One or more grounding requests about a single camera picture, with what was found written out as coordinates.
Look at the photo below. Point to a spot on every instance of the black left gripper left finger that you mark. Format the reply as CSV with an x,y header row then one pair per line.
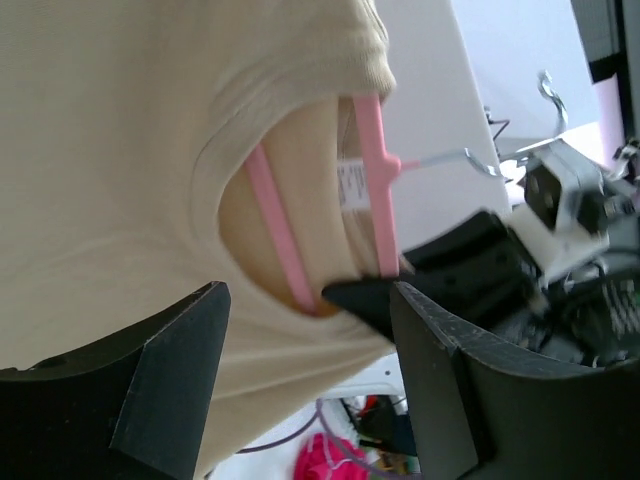
x,y
132,405

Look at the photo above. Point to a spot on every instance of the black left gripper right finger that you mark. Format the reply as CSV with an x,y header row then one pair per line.
x,y
484,408

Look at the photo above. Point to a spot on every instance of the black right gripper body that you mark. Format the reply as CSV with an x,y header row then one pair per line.
x,y
478,270

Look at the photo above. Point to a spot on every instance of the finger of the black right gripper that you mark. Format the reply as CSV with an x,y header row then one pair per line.
x,y
371,301

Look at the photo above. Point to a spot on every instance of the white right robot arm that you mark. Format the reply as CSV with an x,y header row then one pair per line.
x,y
590,316

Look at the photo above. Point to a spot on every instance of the pink clothes hanger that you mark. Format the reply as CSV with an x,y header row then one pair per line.
x,y
364,183

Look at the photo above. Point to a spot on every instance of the beige t shirt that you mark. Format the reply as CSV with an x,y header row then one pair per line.
x,y
151,147

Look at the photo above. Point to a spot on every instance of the pink cloth below table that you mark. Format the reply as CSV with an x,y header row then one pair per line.
x,y
320,459

